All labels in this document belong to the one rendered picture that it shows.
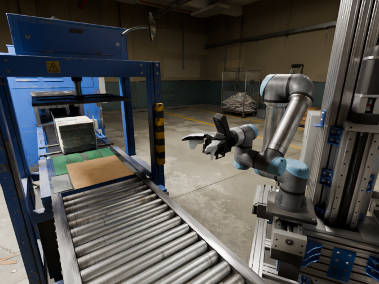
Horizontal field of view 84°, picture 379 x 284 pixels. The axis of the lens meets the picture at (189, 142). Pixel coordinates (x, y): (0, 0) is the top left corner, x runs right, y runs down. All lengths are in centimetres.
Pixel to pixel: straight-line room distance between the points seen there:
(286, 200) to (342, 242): 30
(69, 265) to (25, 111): 294
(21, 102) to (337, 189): 359
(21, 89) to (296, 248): 351
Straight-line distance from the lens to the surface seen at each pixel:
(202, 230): 102
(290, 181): 114
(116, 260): 94
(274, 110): 111
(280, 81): 108
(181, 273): 86
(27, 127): 373
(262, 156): 89
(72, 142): 217
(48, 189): 158
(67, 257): 101
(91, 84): 373
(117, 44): 155
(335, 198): 130
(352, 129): 119
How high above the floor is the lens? 145
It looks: 17 degrees down
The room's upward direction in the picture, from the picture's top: straight up
